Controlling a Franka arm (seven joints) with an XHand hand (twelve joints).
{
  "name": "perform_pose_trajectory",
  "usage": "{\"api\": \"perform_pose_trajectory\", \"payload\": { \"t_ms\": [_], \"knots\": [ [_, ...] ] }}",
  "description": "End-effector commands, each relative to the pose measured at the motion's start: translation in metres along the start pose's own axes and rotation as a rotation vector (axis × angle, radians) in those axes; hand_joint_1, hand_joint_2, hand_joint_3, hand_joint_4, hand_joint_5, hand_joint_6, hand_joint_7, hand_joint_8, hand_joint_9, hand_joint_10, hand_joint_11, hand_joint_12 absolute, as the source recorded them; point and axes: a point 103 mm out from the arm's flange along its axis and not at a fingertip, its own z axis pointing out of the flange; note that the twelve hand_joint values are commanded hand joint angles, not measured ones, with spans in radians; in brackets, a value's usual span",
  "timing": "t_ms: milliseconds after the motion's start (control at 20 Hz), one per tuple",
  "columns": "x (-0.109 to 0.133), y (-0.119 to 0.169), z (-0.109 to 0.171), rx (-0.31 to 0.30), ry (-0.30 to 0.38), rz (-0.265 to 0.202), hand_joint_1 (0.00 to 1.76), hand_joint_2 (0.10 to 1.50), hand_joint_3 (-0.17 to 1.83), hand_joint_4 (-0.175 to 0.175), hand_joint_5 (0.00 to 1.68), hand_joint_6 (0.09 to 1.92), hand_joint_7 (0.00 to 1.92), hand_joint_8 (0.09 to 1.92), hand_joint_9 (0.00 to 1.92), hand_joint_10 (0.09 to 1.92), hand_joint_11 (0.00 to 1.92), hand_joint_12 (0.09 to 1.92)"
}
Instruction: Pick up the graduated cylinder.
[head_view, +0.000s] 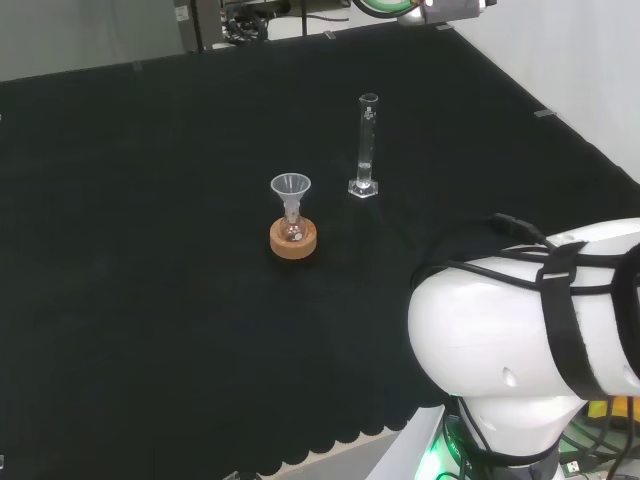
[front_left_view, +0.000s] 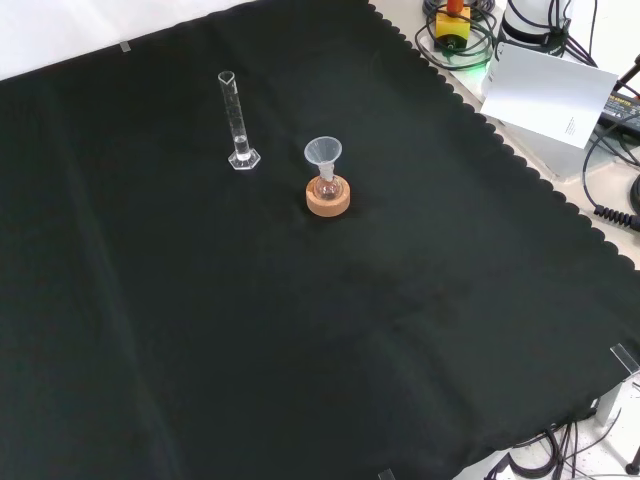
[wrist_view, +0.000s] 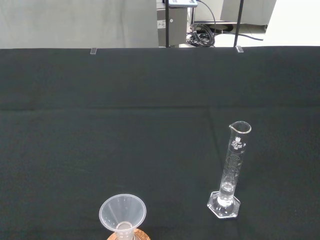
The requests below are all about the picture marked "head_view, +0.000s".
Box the clear glass graduated cylinder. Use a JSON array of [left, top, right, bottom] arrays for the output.
[[347, 93, 380, 200]]

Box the small round-bottom glass flask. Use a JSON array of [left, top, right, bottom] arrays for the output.
[[280, 209, 305, 245]]

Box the clear plastic funnel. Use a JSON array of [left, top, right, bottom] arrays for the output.
[[270, 172, 313, 217]]

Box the black bench cloth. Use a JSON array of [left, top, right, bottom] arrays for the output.
[[0, 22, 640, 476]]

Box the pale white board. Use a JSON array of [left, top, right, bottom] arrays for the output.
[[366, 403, 447, 480]]

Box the yellow stop button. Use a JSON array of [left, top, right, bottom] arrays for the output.
[[586, 396, 640, 427]]

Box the cork ring stand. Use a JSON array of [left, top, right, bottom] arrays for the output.
[[269, 217, 319, 261]]

